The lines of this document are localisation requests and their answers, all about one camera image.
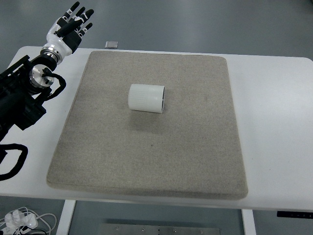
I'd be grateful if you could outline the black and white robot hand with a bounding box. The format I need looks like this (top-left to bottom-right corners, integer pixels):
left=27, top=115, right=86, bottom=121
left=41, top=1, right=94, bottom=62

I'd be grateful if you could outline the white cup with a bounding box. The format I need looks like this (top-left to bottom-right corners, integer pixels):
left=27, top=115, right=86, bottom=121
left=128, top=84, right=165, bottom=114

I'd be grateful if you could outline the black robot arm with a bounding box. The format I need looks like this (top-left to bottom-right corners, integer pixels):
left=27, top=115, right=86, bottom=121
left=0, top=47, right=66, bottom=140

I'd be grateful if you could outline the small grey floor box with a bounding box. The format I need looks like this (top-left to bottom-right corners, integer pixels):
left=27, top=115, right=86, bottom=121
left=105, top=41, right=118, bottom=49

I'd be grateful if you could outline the beige felt mat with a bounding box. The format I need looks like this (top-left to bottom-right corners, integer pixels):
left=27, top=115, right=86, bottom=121
left=46, top=51, right=248, bottom=200

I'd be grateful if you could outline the white table leg left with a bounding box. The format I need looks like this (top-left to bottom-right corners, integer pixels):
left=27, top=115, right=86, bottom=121
left=56, top=200, right=76, bottom=235

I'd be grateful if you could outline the white table leg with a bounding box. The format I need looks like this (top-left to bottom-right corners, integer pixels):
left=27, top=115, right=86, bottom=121
left=241, top=209, right=256, bottom=235
left=56, top=200, right=76, bottom=235

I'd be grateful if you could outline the white power strip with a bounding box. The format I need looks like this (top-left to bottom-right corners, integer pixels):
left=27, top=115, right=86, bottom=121
left=4, top=210, right=38, bottom=229

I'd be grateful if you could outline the white table leg right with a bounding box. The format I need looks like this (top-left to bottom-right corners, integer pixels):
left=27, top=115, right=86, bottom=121
left=241, top=209, right=256, bottom=235

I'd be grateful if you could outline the black table control panel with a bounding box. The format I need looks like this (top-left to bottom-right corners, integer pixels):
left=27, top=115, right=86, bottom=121
left=277, top=211, right=313, bottom=219

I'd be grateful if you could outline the black sleeved cable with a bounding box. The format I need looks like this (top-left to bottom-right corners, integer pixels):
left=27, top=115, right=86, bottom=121
left=0, top=143, right=28, bottom=182

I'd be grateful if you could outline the white cable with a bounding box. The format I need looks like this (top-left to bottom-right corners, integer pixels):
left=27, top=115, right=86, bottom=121
left=0, top=206, right=58, bottom=235

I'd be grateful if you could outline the grey metal base plate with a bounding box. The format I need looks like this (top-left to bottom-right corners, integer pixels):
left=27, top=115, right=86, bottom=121
left=97, top=223, right=221, bottom=235

